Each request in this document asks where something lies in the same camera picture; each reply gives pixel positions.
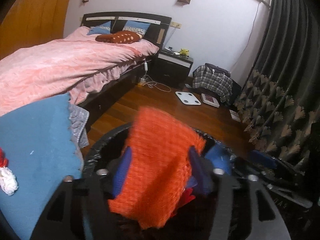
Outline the large orange foam net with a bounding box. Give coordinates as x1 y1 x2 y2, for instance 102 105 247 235
108 107 206 229

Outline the white tissue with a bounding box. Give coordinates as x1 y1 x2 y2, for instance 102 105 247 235
0 167 18 196

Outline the red plastic bag ball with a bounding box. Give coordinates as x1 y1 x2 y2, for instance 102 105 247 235
0 148 9 167

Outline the blue plastic bag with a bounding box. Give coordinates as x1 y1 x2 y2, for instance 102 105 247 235
204 143 233 175

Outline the red fabric pile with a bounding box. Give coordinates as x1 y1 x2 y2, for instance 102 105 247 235
170 188 196 217

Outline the black lined trash bin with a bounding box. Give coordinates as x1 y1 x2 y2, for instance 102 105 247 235
82 121 232 239

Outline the dark patterned curtain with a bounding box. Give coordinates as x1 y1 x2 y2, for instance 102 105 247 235
235 0 319 170

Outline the red framed scale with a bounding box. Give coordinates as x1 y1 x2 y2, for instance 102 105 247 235
201 93 220 108

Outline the white bathroom scale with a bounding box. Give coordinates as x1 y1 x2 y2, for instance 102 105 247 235
175 91 201 106

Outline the blue table cloth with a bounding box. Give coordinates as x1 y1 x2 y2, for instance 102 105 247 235
1 94 81 239

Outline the grey quilted cloth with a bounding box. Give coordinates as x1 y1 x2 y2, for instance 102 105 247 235
68 104 89 166

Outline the plaid cloth pile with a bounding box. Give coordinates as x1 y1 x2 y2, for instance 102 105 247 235
192 63 233 104

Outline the black nightstand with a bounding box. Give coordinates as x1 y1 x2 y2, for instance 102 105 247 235
149 50 194 88

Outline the yellow plush toy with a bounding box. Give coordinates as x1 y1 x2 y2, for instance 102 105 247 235
179 49 189 57

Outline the bed with pink duvet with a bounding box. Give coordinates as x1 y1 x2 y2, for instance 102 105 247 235
1 11 171 114

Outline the brown dotted pillow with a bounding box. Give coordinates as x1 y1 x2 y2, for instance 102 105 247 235
95 30 143 44

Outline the right blue pillow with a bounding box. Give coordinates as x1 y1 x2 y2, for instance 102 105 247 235
123 21 151 36

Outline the blue pillow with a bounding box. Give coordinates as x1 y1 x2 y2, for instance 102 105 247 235
123 21 151 36
87 21 111 35

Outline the left blue pillow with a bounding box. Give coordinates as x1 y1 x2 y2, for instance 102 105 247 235
87 21 111 35

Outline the wooden wardrobe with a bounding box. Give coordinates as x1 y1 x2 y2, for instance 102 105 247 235
1 0 69 58

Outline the white charger cable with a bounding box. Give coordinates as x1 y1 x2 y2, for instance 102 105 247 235
138 60 172 93

